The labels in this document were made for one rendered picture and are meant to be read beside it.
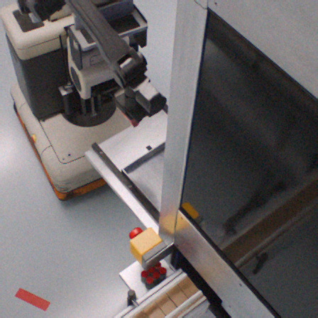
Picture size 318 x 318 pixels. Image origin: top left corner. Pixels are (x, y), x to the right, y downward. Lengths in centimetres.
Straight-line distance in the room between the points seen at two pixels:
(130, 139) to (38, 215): 101
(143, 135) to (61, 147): 79
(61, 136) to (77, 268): 62
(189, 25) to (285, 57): 19
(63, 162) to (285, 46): 185
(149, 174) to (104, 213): 96
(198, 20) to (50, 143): 178
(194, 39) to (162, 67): 234
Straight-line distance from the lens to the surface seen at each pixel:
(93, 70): 204
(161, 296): 144
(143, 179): 165
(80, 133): 251
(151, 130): 176
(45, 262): 251
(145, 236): 139
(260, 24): 69
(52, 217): 261
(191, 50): 84
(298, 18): 64
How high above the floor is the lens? 229
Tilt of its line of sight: 56 degrees down
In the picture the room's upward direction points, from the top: 5 degrees clockwise
